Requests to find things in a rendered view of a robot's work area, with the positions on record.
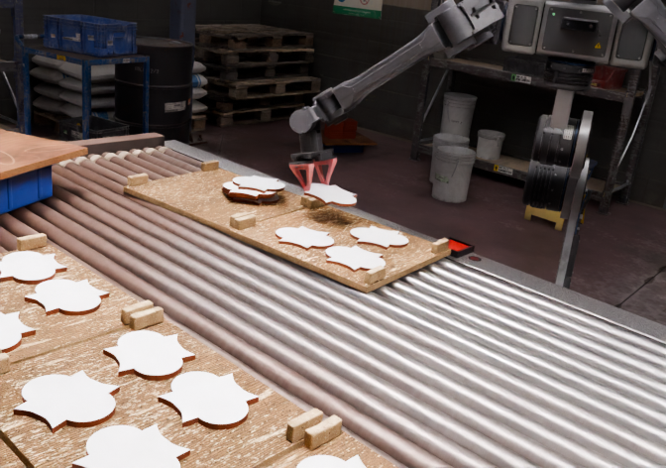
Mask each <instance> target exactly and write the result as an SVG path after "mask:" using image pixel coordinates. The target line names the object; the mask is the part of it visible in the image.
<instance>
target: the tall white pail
mask: <svg viewBox="0 0 666 468"><path fill-rule="evenodd" d="M443 97H444V99H443V101H444V102H443V112H442V120H441V128H440V133H447V134H455V135H460V136H464V137H467V138H469V136H470V130H471V125H472V120H473V114H474V109H475V108H476V107H475V105H476V102H477V99H478V97H477V96H474V95H471V94H466V93H459V92H445V93H444V96H443Z"/></svg>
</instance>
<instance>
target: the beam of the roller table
mask: <svg viewBox="0 0 666 468"><path fill-rule="evenodd" d="M165 147H168V148H170V149H172V150H173V151H175V152H177V153H180V154H182V155H185V156H187V157H190V158H193V159H195V160H198V161H200V162H202V163H203V162H208V161H213V160H216V161H219V169H222V170H225V171H228V172H231V173H234V174H237V175H240V176H249V177H251V176H259V177H264V178H273V179H278V178H275V177H272V176H270V175H265V174H263V173H260V172H258V171H255V170H252V169H250V168H247V167H244V166H242V165H239V164H236V163H234V162H231V161H229V160H226V159H223V158H221V157H218V156H215V155H213V154H210V153H207V152H205V151H202V150H199V149H197V148H194V147H192V146H189V145H186V144H184V143H182V142H179V141H177V140H171V141H165ZM278 182H281V183H283V184H284V185H285V187H284V190H286V191H289V192H292V193H295V194H298V195H301V196H303V195H304V193H305V191H304V189H303V188H301V187H299V186H296V185H294V184H291V183H288V182H286V181H283V180H280V179H278ZM328 206H331V207H334V208H337V209H340V210H343V211H345V212H348V213H351V214H354V215H357V216H360V217H363V218H365V219H368V220H371V221H374V222H377V223H380V224H382V225H384V226H387V227H390V228H393V229H396V230H399V231H401V232H404V233H407V234H410V235H413V236H416V237H419V238H421V239H424V240H427V241H430V242H435V241H438V239H435V238H432V237H430V236H427V235H425V234H422V233H419V232H417V231H414V230H411V229H409V228H406V227H403V226H401V225H398V224H395V223H393V222H390V221H388V220H385V219H382V218H380V217H378V216H375V215H373V214H370V213H367V212H365V211H362V210H360V209H357V208H354V207H352V206H349V207H345V206H338V205H335V204H328ZM470 256H475V257H479V258H481V259H482V261H479V262H477V261H472V260H470V259H469V257H470ZM445 259H448V260H450V261H453V262H455V263H458V264H460V265H463V266H465V267H468V268H470V269H473V270H475V271H478V272H480V273H483V274H485V275H488V276H491V277H493V278H496V279H498V280H501V281H503V282H506V283H508V284H511V285H513V286H516V287H518V288H521V289H523V290H526V291H528V292H531V293H535V294H538V295H540V296H543V297H545V298H548V299H550V300H553V301H555V302H558V303H560V304H563V305H565V306H568V307H570V308H573V309H576V310H578V311H581V312H583V313H585V314H587V315H590V316H592V317H595V318H597V319H600V320H602V321H605V322H607V323H610V324H612V325H615V326H618V327H620V328H623V329H625V330H628V331H630V332H633V333H635V334H638V335H640V336H643V337H645V338H648V339H650V340H653V341H655V342H658V343H661V344H663V345H666V326H665V325H663V324H660V323H657V322H655V321H652V320H650V319H647V318H644V317H642V316H639V315H636V314H634V313H631V312H628V311H626V310H623V309H621V308H618V307H615V306H613V305H610V304H607V303H605V302H602V301H599V300H597V299H594V298H591V297H589V296H586V295H584V294H581V293H578V292H574V291H571V290H569V289H566V288H563V287H561V286H558V285H556V284H553V283H550V282H548V281H545V280H542V279H540V278H537V277H534V276H532V275H529V274H527V273H525V272H522V271H520V270H517V269H514V268H512V267H509V266H506V265H504V264H501V263H498V262H496V261H493V260H491V259H488V258H485V257H483V256H480V255H477V254H475V253H470V254H467V255H465V256H462V257H460V258H455V257H452V256H450V255H449V256H447V257H445Z"/></svg>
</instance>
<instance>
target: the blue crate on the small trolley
mask: <svg viewBox="0 0 666 468"><path fill-rule="evenodd" d="M43 16H44V18H43V19H44V20H43V22H44V23H45V26H44V27H43V28H45V38H44V47H46V48H48V49H54V50H59V51H65V52H70V53H76V54H81V55H87V56H92V57H98V58H109V57H119V56H129V55H134V54H136V53H137V46H136V41H137V40H136V30H138V29H136V27H138V26H136V24H138V23H134V22H128V21H121V20H115V19H109V18H103V17H97V16H90V15H83V14H61V15H43Z"/></svg>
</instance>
